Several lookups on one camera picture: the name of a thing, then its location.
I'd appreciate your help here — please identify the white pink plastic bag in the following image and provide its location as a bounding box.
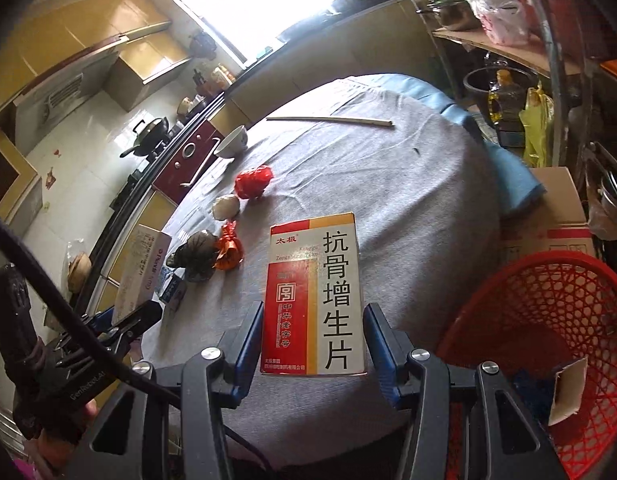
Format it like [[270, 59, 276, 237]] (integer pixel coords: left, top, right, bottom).
[[460, 0, 533, 47]]

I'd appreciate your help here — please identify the grey tablecloth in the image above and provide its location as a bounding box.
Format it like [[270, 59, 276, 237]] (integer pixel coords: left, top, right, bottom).
[[141, 77, 503, 456]]

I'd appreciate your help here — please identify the cooking oil bottle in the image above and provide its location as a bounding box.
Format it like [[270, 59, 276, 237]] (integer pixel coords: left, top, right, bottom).
[[487, 69, 523, 130]]

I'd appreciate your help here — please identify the blue cloth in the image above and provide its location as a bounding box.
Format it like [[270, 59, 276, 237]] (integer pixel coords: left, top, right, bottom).
[[339, 74, 547, 219]]

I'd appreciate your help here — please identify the steel pot with glass lid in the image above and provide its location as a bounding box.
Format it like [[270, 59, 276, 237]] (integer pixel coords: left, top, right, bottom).
[[415, 0, 480, 32]]

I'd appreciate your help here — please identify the red white yellow medicine box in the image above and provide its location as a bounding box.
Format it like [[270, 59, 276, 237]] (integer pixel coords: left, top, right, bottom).
[[261, 212, 369, 377]]

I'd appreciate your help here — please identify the torn blue white packet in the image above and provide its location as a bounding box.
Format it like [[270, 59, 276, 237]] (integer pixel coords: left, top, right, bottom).
[[513, 356, 589, 427]]

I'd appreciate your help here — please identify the black wok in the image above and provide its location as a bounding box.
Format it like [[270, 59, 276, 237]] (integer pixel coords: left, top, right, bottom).
[[120, 117, 170, 159]]

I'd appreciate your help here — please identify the cardboard box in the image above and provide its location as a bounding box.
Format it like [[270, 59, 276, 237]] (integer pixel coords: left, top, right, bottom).
[[497, 166, 590, 263]]

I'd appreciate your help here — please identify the small blue box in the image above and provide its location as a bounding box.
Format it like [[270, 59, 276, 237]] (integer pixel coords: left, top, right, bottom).
[[158, 272, 188, 309]]

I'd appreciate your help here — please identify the white bowl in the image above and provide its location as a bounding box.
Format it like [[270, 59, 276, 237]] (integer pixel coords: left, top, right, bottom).
[[213, 125, 249, 159]]

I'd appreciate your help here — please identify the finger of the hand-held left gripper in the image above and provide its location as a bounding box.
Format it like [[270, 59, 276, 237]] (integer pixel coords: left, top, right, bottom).
[[88, 301, 162, 356], [81, 307, 114, 333]]

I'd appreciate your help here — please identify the orange condiment bottle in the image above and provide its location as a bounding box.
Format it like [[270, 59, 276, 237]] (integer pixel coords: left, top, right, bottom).
[[210, 64, 237, 88]]

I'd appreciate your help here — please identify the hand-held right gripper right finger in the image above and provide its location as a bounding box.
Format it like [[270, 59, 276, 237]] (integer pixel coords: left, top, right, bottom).
[[363, 303, 564, 480]]

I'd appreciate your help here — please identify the black cable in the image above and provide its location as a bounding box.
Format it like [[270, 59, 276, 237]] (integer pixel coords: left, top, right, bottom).
[[0, 209, 269, 480]]

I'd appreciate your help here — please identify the metal storage rack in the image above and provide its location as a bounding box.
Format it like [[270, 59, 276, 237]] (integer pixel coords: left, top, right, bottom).
[[399, 0, 617, 243]]

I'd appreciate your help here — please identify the black plastic bag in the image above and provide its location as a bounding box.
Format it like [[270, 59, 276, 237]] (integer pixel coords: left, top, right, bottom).
[[170, 228, 220, 282]]

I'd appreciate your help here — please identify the crumpled white paper ball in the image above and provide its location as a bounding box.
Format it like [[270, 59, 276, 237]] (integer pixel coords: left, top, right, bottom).
[[211, 193, 241, 221]]

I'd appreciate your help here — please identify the dark kettle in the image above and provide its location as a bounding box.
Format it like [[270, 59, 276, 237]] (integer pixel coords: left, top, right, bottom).
[[188, 29, 218, 57]]

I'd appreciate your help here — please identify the window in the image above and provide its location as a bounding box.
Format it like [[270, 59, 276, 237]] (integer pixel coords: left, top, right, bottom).
[[141, 0, 362, 70]]

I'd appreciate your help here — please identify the red plastic basket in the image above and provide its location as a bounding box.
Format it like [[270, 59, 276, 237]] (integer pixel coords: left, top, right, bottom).
[[435, 251, 617, 480]]

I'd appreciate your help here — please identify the red plastic bag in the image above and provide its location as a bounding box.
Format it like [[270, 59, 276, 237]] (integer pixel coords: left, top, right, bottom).
[[234, 166, 274, 201]]

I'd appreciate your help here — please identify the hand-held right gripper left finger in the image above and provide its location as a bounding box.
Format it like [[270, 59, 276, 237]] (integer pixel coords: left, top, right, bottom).
[[63, 301, 265, 480]]

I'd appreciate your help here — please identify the dark red cabinet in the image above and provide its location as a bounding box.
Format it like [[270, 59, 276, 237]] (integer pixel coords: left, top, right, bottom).
[[152, 121, 225, 207]]

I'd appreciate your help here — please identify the orange foil wrapper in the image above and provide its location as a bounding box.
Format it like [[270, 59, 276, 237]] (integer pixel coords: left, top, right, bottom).
[[213, 221, 244, 271]]

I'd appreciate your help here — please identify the range hood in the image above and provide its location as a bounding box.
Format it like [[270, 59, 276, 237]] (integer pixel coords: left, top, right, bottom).
[[12, 34, 132, 128]]

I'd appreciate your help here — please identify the yellow plastic bag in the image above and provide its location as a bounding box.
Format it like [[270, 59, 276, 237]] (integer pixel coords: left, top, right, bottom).
[[517, 85, 555, 169]]

